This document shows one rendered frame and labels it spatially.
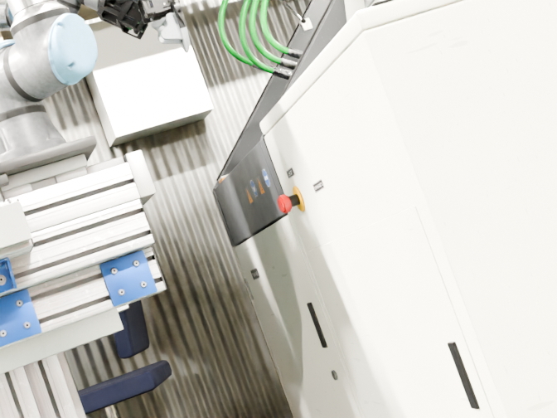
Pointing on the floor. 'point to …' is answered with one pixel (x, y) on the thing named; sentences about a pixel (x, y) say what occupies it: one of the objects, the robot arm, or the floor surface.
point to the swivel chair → (143, 376)
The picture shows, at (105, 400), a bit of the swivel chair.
